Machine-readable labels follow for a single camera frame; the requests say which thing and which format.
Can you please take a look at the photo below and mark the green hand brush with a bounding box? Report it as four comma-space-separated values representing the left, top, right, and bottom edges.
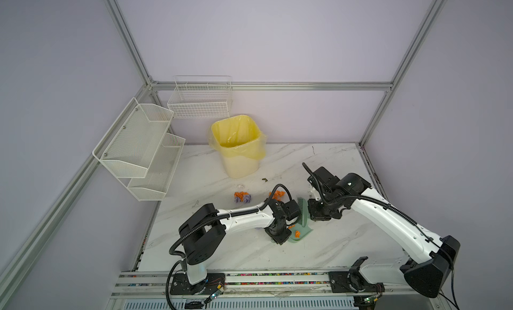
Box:
297, 197, 309, 227

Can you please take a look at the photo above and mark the green plastic dustpan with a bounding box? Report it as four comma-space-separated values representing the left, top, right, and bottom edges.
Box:
288, 224, 312, 243

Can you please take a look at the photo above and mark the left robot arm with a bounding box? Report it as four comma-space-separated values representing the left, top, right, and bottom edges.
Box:
169, 198, 302, 288

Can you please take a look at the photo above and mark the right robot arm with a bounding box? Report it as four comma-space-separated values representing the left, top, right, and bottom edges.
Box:
307, 167, 460, 299

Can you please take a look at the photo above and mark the orange scraps centre pile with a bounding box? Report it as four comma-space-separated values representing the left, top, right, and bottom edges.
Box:
269, 190, 287, 201

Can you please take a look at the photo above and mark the orange scraps lower right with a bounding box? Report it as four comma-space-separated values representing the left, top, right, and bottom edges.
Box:
288, 224, 301, 240

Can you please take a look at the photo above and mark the orange purple scraps left-centre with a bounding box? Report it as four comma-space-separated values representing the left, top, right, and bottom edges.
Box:
233, 192, 252, 204

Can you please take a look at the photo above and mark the yellow lined trash bin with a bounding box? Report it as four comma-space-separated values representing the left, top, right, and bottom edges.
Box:
208, 115, 267, 179

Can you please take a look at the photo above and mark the lower white mesh shelf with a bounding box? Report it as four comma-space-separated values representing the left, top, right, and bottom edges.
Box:
128, 133, 186, 201

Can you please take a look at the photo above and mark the white mesh shelf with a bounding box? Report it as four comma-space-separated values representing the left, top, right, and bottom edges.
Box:
128, 133, 186, 201
92, 98, 174, 179

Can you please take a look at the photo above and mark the upper white mesh shelf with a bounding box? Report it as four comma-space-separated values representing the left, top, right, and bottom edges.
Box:
92, 98, 174, 179

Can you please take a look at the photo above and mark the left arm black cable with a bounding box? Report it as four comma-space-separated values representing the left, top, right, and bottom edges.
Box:
164, 183, 293, 310

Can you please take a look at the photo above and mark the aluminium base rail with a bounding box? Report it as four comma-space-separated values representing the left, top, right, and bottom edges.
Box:
107, 269, 453, 309

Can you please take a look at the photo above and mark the white wire basket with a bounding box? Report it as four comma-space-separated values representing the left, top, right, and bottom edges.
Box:
167, 76, 232, 119

